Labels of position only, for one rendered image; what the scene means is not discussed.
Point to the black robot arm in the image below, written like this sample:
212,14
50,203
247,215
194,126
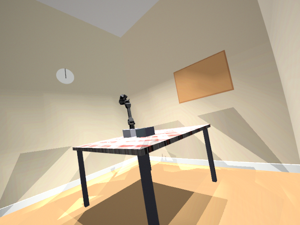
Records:
127,105

